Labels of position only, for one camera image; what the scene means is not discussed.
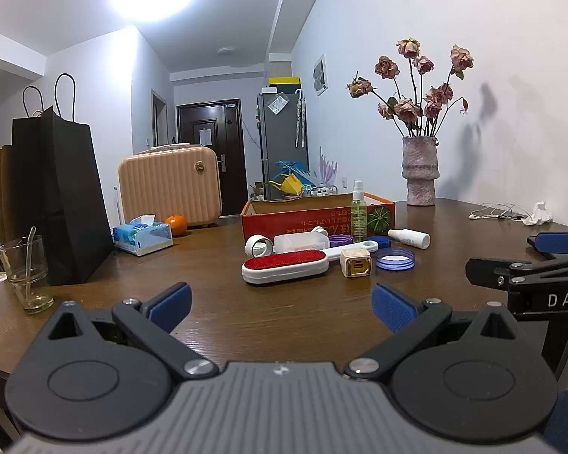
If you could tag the black paper bag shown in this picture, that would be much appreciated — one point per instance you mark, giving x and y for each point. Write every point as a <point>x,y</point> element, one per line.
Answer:
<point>64,203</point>

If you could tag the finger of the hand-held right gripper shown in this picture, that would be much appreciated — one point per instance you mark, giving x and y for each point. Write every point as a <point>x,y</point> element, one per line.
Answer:
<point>483,269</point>
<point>561,242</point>

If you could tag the pink ceramic vase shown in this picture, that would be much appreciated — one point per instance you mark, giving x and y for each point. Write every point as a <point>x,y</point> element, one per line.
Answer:
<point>420,170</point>

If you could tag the clear blue round lid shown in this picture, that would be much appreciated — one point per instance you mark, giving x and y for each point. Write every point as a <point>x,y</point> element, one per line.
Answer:
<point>395,260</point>

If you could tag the red white lint brush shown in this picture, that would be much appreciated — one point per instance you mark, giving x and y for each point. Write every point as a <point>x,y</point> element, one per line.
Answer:
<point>286,266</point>

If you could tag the white round jar cap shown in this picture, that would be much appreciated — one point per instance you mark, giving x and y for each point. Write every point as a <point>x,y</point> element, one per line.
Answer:
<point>259,247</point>

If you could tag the small white bottle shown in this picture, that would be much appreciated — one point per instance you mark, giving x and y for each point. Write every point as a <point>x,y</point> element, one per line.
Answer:
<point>409,238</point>

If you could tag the peach ribbed suitcase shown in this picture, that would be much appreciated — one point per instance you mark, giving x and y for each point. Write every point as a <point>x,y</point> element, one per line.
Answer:
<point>170,187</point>

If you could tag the dark entrance door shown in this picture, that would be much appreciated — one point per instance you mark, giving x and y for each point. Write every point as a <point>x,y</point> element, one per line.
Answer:
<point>210,146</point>

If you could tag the blue and yellow bags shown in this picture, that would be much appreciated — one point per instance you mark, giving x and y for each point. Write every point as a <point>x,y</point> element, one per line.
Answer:
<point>291,179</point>

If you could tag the dried pink roses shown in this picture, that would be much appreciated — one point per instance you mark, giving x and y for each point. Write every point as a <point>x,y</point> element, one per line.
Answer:
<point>409,94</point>

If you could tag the orange fruit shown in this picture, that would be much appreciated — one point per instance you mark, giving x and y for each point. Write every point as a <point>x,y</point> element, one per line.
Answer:
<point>176,225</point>

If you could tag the purple screw lid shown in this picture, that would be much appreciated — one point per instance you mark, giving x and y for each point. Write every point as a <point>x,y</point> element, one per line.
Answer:
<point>341,240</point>

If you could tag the crumpled white tissue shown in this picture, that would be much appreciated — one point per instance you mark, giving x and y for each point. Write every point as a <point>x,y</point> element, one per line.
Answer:
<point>539,213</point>

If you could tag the blue tissue box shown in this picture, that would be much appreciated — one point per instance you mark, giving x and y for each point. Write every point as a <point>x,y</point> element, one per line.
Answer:
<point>142,236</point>

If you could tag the beige cube charger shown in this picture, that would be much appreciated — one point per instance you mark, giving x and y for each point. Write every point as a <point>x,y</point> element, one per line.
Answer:
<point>356,262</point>

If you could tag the small round ceiling lamp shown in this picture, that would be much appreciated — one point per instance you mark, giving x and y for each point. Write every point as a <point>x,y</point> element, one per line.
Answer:
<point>227,50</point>

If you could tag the hanging umbrellas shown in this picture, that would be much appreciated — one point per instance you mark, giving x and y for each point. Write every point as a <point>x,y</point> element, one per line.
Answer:
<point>300,118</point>

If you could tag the white plastic container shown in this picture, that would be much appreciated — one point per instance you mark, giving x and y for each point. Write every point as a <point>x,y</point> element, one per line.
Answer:
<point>296,240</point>

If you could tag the green spray bottle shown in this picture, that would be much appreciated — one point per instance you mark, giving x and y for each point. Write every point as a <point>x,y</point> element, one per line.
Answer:
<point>359,217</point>

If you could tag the grey refrigerator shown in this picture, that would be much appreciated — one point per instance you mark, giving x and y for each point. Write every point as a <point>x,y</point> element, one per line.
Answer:
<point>281,137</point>

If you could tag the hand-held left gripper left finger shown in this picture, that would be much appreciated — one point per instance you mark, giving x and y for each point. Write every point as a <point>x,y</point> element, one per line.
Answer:
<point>173,302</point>

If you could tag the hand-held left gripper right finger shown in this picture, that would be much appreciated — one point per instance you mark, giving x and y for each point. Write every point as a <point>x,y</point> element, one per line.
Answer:
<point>393,307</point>

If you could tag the small white lid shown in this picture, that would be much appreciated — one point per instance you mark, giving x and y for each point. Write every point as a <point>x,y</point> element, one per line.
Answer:
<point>320,231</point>

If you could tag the glass cup with straw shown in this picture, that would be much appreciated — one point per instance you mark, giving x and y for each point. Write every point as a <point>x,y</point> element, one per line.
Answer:
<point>26,274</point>

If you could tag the purple decorative plant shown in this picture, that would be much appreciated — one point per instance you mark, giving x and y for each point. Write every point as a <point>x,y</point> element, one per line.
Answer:
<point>327,168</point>

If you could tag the red cardboard box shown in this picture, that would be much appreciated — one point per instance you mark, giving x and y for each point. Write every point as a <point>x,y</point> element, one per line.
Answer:
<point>307,220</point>

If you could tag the yellow box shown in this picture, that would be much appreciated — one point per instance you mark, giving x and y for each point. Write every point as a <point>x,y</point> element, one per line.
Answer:
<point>284,80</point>

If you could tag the white earphones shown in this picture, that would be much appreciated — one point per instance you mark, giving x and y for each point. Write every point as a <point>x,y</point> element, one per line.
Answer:
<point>497,212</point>

